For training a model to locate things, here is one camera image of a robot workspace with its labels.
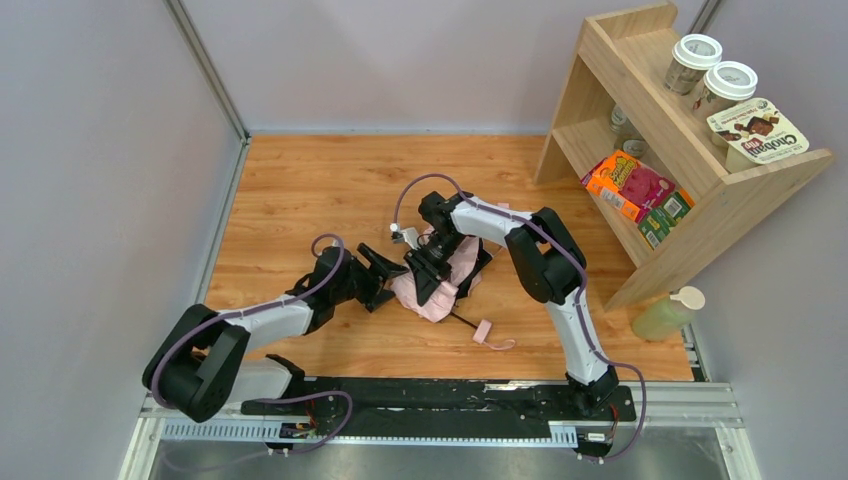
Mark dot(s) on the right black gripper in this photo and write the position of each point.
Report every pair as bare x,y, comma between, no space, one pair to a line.
424,262

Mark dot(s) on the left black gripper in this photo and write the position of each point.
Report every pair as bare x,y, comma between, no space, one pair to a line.
370,279

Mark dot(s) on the pink folding umbrella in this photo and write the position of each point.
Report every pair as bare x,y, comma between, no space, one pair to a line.
466,265

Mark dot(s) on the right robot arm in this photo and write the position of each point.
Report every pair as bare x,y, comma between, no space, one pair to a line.
548,263

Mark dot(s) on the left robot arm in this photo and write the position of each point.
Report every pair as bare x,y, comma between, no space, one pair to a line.
200,365

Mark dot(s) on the orange pink snack box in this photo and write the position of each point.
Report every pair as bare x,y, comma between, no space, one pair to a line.
627,184

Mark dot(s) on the green snack box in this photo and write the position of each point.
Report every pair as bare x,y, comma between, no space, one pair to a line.
660,221

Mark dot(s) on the yellow-green juice bottle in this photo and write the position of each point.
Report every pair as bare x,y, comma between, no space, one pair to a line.
669,315

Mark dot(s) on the glass jar on shelf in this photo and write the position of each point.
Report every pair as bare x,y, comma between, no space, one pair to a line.
628,139

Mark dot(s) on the wooden shelf rack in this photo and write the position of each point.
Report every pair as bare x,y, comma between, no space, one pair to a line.
619,60

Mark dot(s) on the left paper coffee cup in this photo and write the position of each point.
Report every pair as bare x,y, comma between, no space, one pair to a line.
692,56

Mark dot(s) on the paper coffee cup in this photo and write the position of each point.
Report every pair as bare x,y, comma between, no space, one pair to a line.
723,86
692,56

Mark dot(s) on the Chobani flip yogurt pack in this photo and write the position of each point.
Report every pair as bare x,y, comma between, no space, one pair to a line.
755,133

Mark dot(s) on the right paper coffee cup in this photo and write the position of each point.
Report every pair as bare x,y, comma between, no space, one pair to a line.
723,86

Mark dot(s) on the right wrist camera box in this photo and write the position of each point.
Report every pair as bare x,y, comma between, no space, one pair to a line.
409,236

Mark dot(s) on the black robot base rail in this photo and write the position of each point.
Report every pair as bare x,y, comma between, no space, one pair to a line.
426,411

